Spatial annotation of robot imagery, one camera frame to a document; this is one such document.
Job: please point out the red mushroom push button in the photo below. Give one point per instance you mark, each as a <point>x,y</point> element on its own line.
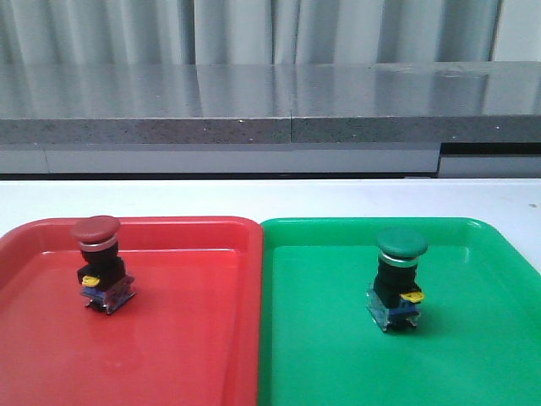
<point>104,280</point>

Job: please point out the green plastic tray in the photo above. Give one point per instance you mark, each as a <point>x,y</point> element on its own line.
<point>477,341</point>

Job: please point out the grey curtain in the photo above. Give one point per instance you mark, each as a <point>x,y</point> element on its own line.
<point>247,32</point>

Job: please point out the grey granite counter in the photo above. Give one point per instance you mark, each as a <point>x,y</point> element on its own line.
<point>389,120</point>

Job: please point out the red plastic tray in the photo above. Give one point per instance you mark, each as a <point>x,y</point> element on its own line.
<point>189,336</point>

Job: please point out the green mushroom push button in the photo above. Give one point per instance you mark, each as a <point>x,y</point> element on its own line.
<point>394,297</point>

